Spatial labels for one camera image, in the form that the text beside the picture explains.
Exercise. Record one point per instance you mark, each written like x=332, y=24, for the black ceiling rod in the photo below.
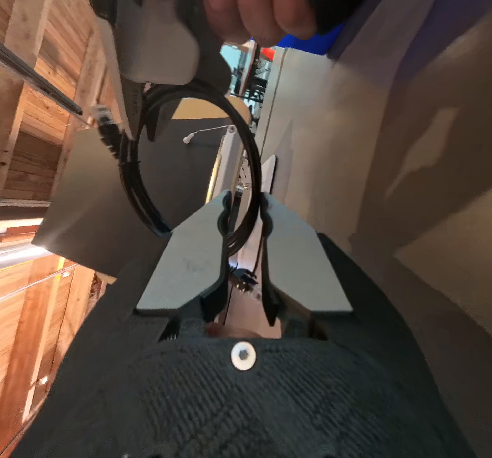
x=38, y=81

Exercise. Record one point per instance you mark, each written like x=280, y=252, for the person's right hand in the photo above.
x=261, y=0

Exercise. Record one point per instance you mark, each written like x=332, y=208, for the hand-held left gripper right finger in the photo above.
x=303, y=269

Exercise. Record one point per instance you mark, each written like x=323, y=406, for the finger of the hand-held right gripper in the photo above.
x=84, y=204
x=128, y=108

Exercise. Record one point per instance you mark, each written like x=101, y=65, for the large blue storage bin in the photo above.
x=303, y=41

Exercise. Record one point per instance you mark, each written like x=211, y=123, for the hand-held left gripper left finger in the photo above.
x=184, y=269

